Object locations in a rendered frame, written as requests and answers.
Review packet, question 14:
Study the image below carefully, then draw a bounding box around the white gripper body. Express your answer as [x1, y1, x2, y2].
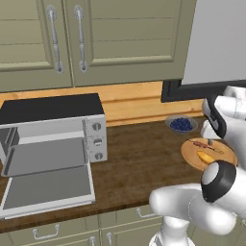
[200, 122, 226, 141]

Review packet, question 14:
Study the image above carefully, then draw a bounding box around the kebab skewer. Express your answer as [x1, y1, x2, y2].
[186, 138, 226, 155]

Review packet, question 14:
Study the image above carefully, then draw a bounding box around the baguette bread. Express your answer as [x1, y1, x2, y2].
[196, 150, 216, 165]

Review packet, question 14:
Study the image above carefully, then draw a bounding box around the olive base cupboard door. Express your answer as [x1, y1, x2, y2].
[100, 217, 165, 246]
[57, 230, 101, 246]

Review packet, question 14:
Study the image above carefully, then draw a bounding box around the silver toaster oven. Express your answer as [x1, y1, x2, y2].
[0, 92, 109, 167]

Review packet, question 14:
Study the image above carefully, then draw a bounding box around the grey toaster oven tray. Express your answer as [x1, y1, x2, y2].
[1, 136, 89, 178]

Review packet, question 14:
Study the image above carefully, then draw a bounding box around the toaster oven door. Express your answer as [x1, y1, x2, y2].
[0, 163, 97, 221]

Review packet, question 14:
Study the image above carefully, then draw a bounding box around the round wooden plate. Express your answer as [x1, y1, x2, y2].
[180, 137, 239, 172]

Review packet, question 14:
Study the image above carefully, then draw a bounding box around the bowl of blueberries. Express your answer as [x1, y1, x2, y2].
[164, 114, 199, 135]

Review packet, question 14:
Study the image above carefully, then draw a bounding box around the olive drawer front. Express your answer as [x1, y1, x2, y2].
[0, 213, 101, 246]
[114, 204, 165, 226]

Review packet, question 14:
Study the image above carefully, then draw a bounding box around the grey and black wall appliance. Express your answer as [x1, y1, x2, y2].
[160, 0, 246, 104]

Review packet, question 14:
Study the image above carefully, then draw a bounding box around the silver drawer handle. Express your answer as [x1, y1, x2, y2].
[135, 207, 159, 219]
[32, 223, 62, 241]

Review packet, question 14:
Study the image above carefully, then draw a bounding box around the olive wall cupboard door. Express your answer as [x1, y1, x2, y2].
[0, 0, 74, 94]
[62, 0, 197, 88]

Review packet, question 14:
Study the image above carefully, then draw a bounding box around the silver cupboard door handle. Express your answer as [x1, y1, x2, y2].
[45, 4, 65, 75]
[73, 4, 89, 74]

